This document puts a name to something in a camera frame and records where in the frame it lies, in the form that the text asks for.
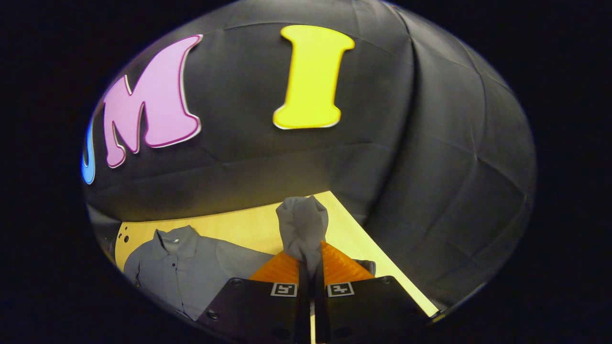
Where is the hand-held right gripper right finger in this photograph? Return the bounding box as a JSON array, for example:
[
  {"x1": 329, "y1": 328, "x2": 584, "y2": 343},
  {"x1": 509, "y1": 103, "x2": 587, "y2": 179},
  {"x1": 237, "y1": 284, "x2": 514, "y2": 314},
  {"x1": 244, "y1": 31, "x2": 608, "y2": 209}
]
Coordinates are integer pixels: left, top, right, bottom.
[{"x1": 313, "y1": 240, "x2": 431, "y2": 344}]

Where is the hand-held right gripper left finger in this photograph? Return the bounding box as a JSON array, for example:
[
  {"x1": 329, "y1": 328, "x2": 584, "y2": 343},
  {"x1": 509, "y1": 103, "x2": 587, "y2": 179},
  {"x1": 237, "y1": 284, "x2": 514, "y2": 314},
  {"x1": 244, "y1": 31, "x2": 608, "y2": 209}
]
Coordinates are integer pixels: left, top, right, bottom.
[{"x1": 197, "y1": 248, "x2": 312, "y2": 344}]

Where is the grey polo shirt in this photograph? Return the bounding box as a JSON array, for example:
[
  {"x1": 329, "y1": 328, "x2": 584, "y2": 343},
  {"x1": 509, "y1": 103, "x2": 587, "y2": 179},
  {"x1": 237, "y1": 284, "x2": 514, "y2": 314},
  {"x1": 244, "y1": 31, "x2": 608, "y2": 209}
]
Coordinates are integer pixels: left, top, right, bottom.
[{"x1": 123, "y1": 195, "x2": 377, "y2": 322}]

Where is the black backdrop cloth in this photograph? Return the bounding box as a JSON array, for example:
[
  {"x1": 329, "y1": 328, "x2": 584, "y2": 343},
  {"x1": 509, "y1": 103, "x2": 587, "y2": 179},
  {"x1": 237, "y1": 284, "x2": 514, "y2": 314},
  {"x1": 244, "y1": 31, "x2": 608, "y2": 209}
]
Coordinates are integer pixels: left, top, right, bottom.
[{"x1": 81, "y1": 0, "x2": 537, "y2": 309}]

